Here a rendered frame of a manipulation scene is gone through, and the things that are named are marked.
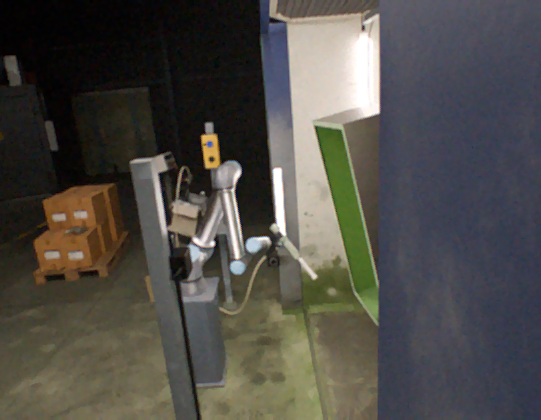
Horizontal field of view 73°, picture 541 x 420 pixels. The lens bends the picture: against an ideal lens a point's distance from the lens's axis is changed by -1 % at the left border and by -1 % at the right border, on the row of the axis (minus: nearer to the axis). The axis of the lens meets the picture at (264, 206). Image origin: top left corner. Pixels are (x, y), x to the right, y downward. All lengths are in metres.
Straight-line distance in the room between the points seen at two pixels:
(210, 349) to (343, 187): 1.32
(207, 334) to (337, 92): 1.89
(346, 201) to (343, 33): 1.20
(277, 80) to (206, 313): 1.67
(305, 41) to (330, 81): 0.33
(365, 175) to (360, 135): 0.18
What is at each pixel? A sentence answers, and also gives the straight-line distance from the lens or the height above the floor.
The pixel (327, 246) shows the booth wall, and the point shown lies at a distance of 3.03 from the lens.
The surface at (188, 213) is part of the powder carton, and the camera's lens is 4.29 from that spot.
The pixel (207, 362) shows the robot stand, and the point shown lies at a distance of 2.57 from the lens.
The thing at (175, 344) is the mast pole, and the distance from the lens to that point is 1.07.
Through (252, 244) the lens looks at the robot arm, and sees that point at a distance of 2.34.
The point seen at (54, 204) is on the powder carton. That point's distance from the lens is 5.00.
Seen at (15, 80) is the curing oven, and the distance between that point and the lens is 11.54.
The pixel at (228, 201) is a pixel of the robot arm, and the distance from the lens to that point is 2.15.
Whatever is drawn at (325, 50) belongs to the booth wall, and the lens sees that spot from 2.84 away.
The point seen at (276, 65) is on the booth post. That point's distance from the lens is 2.79.
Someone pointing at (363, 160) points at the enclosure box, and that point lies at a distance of 1.73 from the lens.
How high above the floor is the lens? 1.74
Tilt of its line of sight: 15 degrees down
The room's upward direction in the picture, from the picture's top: 5 degrees counter-clockwise
